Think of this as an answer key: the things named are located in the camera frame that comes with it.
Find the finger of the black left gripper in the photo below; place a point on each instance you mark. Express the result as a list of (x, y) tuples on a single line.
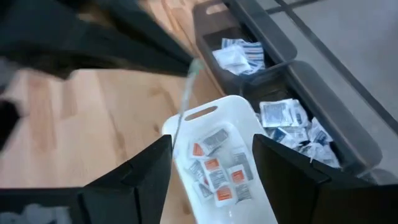
[(124, 56), (149, 37)]

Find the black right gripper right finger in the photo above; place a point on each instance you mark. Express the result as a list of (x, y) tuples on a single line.
[(280, 180)]

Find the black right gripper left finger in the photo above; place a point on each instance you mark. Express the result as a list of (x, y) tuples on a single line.
[(152, 180)]

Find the red print white packet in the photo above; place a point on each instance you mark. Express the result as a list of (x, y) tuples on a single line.
[(233, 194), (197, 150), (196, 170), (202, 190)]

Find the green print bandage packet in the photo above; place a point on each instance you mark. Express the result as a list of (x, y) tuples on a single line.
[(186, 93)]

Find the white plastic bin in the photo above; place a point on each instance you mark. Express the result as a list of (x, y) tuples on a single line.
[(230, 109)]

